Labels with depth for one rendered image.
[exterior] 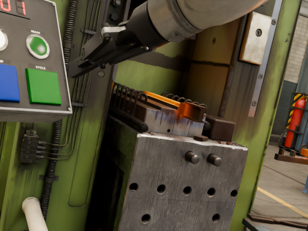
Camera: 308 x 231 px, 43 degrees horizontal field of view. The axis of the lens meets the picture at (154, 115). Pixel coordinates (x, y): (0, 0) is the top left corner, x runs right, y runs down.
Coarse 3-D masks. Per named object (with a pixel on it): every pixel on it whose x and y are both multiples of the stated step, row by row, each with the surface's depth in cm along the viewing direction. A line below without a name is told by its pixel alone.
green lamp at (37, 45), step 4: (32, 40) 84; (36, 40) 85; (40, 40) 86; (32, 44) 84; (36, 44) 84; (40, 44) 85; (44, 44) 86; (32, 48) 83; (36, 48) 84; (40, 48) 85; (44, 48) 86; (36, 52) 84; (40, 52) 85; (44, 52) 86
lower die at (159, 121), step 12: (132, 96) 134; (144, 96) 138; (120, 108) 130; (132, 108) 120; (144, 108) 112; (156, 108) 116; (168, 108) 114; (144, 120) 111; (156, 120) 113; (168, 120) 114; (180, 120) 116; (204, 120) 120; (168, 132) 115; (180, 132) 117; (192, 132) 119
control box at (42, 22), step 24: (24, 0) 86; (48, 0) 92; (0, 24) 80; (24, 24) 84; (48, 24) 89; (0, 48) 78; (24, 48) 82; (48, 48) 87; (24, 72) 80; (24, 96) 79; (0, 120) 81; (24, 120) 84; (48, 120) 88
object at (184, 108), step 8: (152, 96) 135; (160, 96) 131; (176, 104) 118; (184, 104) 114; (192, 104) 110; (184, 112) 114; (192, 112) 111; (200, 112) 107; (192, 120) 109; (200, 120) 108
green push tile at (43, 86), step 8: (32, 72) 81; (40, 72) 83; (48, 72) 84; (32, 80) 80; (40, 80) 82; (48, 80) 84; (56, 80) 85; (32, 88) 80; (40, 88) 81; (48, 88) 83; (56, 88) 85; (32, 96) 79; (40, 96) 81; (48, 96) 82; (56, 96) 84; (48, 104) 83; (56, 104) 84
